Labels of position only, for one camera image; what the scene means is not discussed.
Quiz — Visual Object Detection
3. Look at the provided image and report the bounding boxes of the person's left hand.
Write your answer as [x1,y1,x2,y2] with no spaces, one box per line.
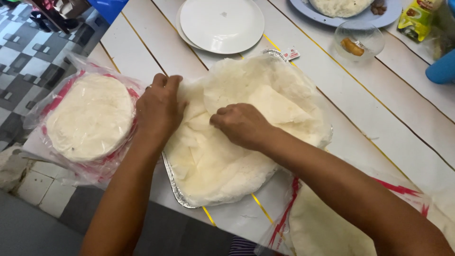
[135,73,189,145]

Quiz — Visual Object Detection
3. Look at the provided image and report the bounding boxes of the person's right hand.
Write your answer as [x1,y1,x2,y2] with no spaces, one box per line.
[209,103,281,152]

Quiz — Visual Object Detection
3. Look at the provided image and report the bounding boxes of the white thin wrapper sheet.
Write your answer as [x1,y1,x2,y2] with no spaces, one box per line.
[203,56,320,143]

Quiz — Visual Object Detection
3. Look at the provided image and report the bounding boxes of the pile of white wrappers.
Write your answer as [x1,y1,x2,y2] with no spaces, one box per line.
[164,55,333,207]

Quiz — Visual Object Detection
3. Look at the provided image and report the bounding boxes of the white round plate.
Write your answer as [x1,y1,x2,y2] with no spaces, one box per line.
[179,0,265,55]
[176,4,206,50]

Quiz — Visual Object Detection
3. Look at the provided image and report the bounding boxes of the silver foil tray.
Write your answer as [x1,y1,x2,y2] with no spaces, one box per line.
[162,49,334,210]

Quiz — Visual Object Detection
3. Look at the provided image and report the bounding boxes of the stack of round white wrappers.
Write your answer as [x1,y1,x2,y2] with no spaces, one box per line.
[46,73,136,163]
[289,184,455,256]

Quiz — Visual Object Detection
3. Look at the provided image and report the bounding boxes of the blue plastic furniture piece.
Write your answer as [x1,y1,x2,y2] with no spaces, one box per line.
[87,0,129,25]

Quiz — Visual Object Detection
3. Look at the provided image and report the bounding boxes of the small red-white sachet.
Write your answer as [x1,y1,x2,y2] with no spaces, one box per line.
[282,47,301,60]

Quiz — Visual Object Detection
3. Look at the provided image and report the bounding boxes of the clear red-printed plastic bag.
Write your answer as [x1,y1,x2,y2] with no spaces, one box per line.
[23,51,148,187]
[256,170,455,256]

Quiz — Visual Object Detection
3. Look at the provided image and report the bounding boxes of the dark cluttered rack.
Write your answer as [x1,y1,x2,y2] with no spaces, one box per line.
[0,0,94,35]

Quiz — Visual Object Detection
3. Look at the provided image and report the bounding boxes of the person's striped clothing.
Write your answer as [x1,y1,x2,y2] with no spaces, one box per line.
[228,236,259,256]

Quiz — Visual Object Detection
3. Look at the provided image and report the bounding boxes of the golden fried food piece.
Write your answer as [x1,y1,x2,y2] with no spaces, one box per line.
[341,38,365,57]

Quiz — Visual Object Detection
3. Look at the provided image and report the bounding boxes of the white flat food heap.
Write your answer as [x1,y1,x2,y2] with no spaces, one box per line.
[309,0,375,18]

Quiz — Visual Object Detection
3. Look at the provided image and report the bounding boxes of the clear glass bowl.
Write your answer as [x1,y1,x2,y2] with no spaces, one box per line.
[334,20,386,62]

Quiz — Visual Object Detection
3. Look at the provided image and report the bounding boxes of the dark brown food pieces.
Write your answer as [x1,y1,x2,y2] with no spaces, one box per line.
[370,0,387,16]

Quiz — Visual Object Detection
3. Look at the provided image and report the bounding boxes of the light blue plate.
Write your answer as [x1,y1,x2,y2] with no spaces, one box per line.
[289,0,404,29]

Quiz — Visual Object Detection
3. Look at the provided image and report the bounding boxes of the green yellow snack packet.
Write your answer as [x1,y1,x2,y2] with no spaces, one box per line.
[397,0,443,43]

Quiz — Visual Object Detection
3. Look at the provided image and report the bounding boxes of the blue plastic container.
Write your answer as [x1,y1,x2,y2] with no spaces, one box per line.
[425,49,455,85]

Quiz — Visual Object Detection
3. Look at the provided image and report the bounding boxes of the clear crinkled plastic bag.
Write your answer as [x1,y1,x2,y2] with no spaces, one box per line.
[427,3,455,62]

